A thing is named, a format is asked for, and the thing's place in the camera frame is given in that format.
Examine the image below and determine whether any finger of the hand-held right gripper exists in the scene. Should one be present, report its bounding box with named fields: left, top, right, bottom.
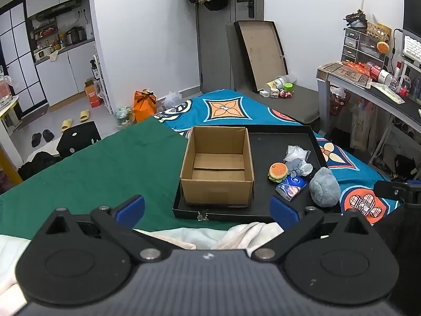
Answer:
left=373, top=180, right=421, bottom=202

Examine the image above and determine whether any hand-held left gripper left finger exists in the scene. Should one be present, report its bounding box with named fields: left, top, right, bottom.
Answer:
left=43, top=195, right=172, bottom=264

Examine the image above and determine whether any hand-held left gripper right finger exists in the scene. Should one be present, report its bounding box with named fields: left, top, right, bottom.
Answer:
left=250, top=196, right=374, bottom=264

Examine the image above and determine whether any blue tissue pack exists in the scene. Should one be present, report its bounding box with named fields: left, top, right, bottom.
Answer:
left=275, top=175, right=308, bottom=202

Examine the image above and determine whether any burger plush toy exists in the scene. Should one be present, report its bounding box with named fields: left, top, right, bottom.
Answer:
left=268, top=162, right=289, bottom=182

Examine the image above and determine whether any grey fluffy plush toy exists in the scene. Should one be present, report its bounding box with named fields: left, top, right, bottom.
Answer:
left=309, top=167, right=342, bottom=208

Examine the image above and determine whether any black shallow tray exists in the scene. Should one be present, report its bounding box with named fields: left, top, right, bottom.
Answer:
left=173, top=125, right=343, bottom=223

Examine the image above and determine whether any brown cardboard box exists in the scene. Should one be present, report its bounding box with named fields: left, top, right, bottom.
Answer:
left=180, top=126, right=255, bottom=205

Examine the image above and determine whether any green blanket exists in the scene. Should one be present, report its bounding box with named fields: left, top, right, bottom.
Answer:
left=0, top=117, right=198, bottom=239

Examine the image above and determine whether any beige hanging cloth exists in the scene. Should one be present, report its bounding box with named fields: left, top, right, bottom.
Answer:
left=349, top=99, right=379, bottom=152

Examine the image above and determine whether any white blanket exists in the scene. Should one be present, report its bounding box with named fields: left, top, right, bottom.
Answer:
left=0, top=222, right=287, bottom=316

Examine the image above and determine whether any black desk mat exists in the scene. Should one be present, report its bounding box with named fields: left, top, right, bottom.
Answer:
left=362, top=82, right=421, bottom=129

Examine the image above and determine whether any greenish clear plastic bag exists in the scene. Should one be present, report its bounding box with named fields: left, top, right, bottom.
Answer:
left=114, top=106, right=136, bottom=127

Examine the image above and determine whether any green snack packet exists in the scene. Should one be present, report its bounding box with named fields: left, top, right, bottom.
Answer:
left=371, top=82, right=405, bottom=104

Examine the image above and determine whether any dark clothing pile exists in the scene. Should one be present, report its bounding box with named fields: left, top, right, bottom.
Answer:
left=18, top=151, right=63, bottom=181

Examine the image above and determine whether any orange bag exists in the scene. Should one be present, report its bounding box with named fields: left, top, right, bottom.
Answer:
left=133, top=90, right=157, bottom=122

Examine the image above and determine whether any grey folded cushion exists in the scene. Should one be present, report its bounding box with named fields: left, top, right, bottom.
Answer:
left=225, top=23, right=320, bottom=123

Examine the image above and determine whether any white plastic bag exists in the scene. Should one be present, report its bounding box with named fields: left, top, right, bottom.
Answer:
left=163, top=91, right=183, bottom=110

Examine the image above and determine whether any red label plastic bottle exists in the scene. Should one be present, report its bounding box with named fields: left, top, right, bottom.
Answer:
left=365, top=62, right=400, bottom=88

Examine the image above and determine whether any orange cardboard box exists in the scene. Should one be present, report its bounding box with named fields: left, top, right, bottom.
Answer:
left=84, top=79, right=102, bottom=108

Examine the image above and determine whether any brown patterned board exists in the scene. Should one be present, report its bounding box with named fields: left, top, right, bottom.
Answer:
left=320, top=62, right=372, bottom=88

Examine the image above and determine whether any grey desk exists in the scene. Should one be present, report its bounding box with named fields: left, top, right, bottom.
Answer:
left=316, top=62, right=421, bottom=185

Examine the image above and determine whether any white narrow rack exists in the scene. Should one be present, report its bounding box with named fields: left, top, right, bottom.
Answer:
left=90, top=54, right=114, bottom=114

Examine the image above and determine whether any white keyboard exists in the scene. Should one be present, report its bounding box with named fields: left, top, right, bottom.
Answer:
left=402, top=34, right=421, bottom=61

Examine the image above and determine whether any grey drawer organizer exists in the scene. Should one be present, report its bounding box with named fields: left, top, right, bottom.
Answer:
left=341, top=26, right=390, bottom=70

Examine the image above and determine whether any white kitchen cabinet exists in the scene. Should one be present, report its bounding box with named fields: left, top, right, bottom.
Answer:
left=34, top=41, right=99, bottom=106

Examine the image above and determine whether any woven basket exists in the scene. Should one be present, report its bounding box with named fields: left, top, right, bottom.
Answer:
left=367, top=22, right=392, bottom=42

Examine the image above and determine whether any leaning brown board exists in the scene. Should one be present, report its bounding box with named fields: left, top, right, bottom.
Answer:
left=233, top=20, right=289, bottom=93

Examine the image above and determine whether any black monitor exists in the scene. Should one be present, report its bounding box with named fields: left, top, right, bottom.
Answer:
left=403, top=0, right=421, bottom=37

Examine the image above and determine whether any grey door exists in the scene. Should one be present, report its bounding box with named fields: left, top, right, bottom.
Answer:
left=196, top=0, right=265, bottom=93

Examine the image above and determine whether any black framed glass door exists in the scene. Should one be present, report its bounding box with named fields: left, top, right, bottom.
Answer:
left=0, top=0, right=47, bottom=106

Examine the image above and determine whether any black door handle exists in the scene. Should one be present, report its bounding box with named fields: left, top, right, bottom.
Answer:
left=237, top=0, right=255, bottom=18

